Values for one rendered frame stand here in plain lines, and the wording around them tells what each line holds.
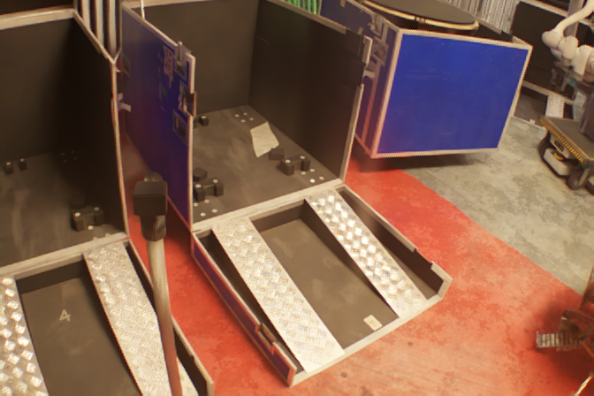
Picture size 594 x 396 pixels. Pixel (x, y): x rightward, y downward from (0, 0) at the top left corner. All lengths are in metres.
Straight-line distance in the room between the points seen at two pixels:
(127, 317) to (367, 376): 0.95
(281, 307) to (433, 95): 1.52
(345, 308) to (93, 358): 1.07
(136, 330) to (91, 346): 0.20
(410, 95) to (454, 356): 1.45
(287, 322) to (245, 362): 0.24
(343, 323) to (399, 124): 1.27
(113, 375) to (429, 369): 1.23
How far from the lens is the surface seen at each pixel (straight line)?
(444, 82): 2.79
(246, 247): 2.06
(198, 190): 2.21
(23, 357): 1.85
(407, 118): 2.77
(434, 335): 2.10
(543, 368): 2.23
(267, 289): 1.96
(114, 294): 1.91
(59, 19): 2.50
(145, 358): 1.78
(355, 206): 2.47
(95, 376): 1.82
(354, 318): 2.02
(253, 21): 2.95
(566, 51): 3.55
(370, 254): 2.22
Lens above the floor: 1.53
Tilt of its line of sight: 34 degrees down
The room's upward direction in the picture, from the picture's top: 9 degrees clockwise
